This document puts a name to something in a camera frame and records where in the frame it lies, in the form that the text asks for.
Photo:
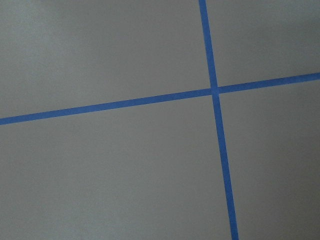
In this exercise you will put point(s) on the long blue tape strip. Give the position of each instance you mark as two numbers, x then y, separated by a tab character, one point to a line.
159	98

